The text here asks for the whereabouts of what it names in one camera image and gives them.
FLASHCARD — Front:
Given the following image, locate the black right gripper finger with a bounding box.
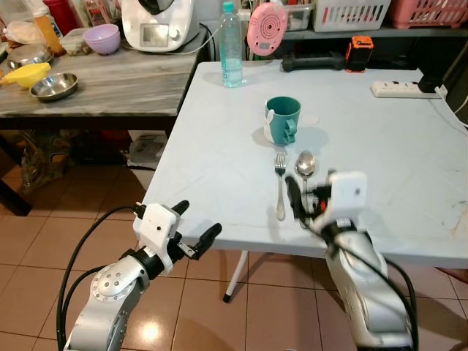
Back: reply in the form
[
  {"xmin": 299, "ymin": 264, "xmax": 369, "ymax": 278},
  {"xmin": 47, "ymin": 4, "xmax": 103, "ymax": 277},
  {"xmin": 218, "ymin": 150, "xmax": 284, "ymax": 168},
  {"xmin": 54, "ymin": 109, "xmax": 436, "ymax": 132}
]
[{"xmin": 285, "ymin": 175, "xmax": 305, "ymax": 222}]

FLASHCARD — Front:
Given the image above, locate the steel spoon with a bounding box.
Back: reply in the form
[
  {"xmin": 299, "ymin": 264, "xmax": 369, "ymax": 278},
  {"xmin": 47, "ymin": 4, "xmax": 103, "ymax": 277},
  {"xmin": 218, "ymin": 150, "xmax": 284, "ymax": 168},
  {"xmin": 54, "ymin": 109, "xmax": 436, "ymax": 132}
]
[{"xmin": 295, "ymin": 151, "xmax": 317, "ymax": 229}]

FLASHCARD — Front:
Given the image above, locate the steel fork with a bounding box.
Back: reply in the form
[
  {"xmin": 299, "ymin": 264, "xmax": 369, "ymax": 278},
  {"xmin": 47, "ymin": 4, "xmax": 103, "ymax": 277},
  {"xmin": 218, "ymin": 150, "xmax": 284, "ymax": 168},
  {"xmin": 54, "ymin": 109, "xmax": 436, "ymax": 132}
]
[{"xmin": 274, "ymin": 150, "xmax": 287, "ymax": 222}]

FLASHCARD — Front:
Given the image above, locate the white folding table leg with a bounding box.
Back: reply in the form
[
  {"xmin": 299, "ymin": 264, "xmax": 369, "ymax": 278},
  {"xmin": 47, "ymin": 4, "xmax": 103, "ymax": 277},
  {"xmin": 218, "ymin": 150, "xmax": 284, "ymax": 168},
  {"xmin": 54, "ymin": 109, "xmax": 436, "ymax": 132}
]
[{"xmin": 222, "ymin": 250, "xmax": 250, "ymax": 303}]

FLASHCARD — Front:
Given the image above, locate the white box under table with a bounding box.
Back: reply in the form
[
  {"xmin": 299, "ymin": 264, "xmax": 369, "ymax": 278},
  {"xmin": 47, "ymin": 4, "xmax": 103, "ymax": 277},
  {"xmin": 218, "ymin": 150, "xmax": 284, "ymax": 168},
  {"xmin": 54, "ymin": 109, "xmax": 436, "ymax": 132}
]
[{"xmin": 127, "ymin": 132, "xmax": 170, "ymax": 171}]

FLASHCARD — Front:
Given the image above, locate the teal mug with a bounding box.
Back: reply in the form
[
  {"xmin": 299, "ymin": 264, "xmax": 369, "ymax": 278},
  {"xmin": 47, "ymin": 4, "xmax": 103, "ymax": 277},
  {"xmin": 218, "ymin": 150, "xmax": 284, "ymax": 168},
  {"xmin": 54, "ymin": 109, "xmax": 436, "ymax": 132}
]
[{"xmin": 264, "ymin": 97, "xmax": 302, "ymax": 146}]

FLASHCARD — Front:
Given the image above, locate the marble top side table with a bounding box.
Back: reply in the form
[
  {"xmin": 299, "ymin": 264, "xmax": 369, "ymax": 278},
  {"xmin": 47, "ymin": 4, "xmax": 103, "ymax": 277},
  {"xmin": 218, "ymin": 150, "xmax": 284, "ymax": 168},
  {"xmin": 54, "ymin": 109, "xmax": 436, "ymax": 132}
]
[{"xmin": 0, "ymin": 48, "xmax": 208, "ymax": 217}]

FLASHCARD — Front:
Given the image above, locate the white power strip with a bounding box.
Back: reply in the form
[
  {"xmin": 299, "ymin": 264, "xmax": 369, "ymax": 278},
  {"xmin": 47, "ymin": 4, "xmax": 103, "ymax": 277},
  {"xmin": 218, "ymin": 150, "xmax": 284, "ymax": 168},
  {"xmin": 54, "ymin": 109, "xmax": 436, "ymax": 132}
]
[{"xmin": 371, "ymin": 80, "xmax": 448, "ymax": 99}]

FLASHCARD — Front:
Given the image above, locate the black dumbbell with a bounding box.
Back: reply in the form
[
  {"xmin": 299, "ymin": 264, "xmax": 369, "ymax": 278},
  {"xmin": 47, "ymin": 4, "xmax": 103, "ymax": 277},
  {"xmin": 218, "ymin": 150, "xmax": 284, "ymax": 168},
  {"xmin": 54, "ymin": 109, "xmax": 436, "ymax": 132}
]
[{"xmin": 282, "ymin": 51, "xmax": 347, "ymax": 73}]

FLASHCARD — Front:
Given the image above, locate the orange and black device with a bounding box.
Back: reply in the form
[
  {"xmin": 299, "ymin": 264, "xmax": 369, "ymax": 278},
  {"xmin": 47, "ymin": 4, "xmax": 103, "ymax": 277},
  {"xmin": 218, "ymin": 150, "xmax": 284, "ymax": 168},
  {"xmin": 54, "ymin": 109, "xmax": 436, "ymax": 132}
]
[{"xmin": 346, "ymin": 35, "xmax": 375, "ymax": 74}]

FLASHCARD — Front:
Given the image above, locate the clear plastic water bottle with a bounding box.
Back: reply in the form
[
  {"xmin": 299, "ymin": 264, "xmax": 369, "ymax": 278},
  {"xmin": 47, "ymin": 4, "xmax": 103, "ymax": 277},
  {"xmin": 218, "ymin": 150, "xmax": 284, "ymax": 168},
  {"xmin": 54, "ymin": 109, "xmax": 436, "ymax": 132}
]
[{"xmin": 219, "ymin": 1, "xmax": 244, "ymax": 88}]

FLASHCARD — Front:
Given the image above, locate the black plug adapter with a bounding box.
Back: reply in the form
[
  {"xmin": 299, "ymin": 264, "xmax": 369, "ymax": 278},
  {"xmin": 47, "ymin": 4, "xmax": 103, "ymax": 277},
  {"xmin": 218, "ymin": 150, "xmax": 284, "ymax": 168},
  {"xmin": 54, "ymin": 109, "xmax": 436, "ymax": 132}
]
[{"xmin": 418, "ymin": 73, "xmax": 445, "ymax": 94}]

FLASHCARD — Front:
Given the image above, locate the pink round device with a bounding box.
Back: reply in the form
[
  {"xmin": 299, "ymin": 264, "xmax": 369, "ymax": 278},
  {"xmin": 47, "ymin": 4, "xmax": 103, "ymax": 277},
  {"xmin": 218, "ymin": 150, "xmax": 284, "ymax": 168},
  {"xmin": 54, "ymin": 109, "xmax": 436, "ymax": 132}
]
[{"xmin": 247, "ymin": 1, "xmax": 287, "ymax": 58}]

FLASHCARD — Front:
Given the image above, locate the steel bowl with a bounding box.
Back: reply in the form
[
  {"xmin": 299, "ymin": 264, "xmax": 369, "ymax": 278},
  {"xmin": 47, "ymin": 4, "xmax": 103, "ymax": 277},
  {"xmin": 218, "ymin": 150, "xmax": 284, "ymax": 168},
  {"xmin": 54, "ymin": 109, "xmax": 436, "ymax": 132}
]
[{"xmin": 30, "ymin": 72, "xmax": 80, "ymax": 103}]

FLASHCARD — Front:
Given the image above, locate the white kitchen appliance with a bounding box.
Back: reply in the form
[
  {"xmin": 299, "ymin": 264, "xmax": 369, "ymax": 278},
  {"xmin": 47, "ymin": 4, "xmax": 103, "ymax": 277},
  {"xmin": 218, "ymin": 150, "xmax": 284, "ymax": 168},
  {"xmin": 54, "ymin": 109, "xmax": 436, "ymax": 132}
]
[{"xmin": 120, "ymin": 0, "xmax": 197, "ymax": 54}]

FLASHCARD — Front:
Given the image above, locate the purple bowl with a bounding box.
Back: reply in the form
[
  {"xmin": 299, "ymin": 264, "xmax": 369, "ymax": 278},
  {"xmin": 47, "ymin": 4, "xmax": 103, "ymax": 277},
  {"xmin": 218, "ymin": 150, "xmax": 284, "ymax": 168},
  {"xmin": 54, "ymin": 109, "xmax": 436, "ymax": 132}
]
[{"xmin": 83, "ymin": 23, "xmax": 121, "ymax": 56}]

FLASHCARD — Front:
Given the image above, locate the white plastic basket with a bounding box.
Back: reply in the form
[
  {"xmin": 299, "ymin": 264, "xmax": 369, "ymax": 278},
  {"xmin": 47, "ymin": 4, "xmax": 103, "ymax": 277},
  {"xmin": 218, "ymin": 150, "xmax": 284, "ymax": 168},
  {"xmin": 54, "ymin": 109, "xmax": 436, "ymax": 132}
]
[{"xmin": 313, "ymin": 0, "xmax": 392, "ymax": 34}]

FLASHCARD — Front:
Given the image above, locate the clear food container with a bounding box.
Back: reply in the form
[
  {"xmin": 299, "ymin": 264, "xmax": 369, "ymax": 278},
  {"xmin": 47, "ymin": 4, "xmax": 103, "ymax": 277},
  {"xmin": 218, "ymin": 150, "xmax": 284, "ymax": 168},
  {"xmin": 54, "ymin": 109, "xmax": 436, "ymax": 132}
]
[{"xmin": 59, "ymin": 29, "xmax": 93, "ymax": 57}]

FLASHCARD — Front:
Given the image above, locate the yellow plastic scoop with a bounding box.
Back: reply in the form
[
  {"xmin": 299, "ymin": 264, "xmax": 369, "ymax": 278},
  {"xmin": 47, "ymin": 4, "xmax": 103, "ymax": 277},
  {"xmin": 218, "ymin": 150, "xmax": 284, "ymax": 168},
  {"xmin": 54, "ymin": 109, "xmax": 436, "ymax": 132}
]
[{"xmin": 1, "ymin": 62, "xmax": 53, "ymax": 91}]

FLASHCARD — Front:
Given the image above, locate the steel pot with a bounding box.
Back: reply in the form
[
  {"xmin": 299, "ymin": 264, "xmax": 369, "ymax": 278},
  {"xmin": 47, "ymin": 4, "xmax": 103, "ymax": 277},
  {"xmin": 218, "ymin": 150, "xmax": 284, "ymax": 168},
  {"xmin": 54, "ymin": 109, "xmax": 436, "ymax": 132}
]
[{"xmin": 6, "ymin": 43, "xmax": 54, "ymax": 72}]

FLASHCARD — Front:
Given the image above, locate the pink plastic basket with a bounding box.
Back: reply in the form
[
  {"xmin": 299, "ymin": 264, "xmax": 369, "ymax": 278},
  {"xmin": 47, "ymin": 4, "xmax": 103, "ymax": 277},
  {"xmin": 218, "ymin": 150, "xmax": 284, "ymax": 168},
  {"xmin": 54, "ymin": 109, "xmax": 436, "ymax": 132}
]
[{"xmin": 388, "ymin": 0, "xmax": 468, "ymax": 29}]

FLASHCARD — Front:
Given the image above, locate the orange sauce bottle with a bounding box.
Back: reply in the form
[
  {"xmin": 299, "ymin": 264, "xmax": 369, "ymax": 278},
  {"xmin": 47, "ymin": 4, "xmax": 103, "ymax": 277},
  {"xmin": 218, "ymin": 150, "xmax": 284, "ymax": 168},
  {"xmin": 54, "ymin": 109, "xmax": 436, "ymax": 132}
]
[{"xmin": 32, "ymin": 7, "xmax": 66, "ymax": 56}]

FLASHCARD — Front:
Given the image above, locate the red bottle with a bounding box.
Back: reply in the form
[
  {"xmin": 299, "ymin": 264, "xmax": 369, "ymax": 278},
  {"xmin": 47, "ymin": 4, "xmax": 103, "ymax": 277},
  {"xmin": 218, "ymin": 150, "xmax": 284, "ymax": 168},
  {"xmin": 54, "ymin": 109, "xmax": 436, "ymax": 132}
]
[{"xmin": 43, "ymin": 0, "xmax": 83, "ymax": 37}]

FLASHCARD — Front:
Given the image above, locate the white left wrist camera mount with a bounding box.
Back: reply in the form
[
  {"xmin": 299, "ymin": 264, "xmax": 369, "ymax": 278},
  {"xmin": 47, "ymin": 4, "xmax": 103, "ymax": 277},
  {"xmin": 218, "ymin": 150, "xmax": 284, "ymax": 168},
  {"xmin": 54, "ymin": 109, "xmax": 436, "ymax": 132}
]
[{"xmin": 132, "ymin": 203, "xmax": 184, "ymax": 268}]

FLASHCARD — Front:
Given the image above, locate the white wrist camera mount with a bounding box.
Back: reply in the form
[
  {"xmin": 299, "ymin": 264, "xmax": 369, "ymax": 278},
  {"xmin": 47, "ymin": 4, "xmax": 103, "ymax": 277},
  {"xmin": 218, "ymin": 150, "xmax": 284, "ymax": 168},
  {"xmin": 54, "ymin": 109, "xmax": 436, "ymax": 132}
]
[
  {"xmin": 322, "ymin": 171, "xmax": 369, "ymax": 222},
  {"xmin": 132, "ymin": 203, "xmax": 184, "ymax": 268}
]

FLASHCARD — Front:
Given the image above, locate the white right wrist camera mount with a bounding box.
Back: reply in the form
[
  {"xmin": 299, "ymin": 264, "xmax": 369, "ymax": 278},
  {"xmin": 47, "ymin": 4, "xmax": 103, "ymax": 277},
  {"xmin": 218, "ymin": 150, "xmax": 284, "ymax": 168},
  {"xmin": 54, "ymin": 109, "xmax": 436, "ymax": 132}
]
[{"xmin": 322, "ymin": 171, "xmax": 369, "ymax": 222}]

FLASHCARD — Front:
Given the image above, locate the white power cable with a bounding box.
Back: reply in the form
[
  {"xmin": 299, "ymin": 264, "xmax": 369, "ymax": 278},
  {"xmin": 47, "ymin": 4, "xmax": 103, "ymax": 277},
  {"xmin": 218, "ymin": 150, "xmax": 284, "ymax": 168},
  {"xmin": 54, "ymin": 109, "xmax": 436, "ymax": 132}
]
[{"xmin": 427, "ymin": 86, "xmax": 468, "ymax": 131}]

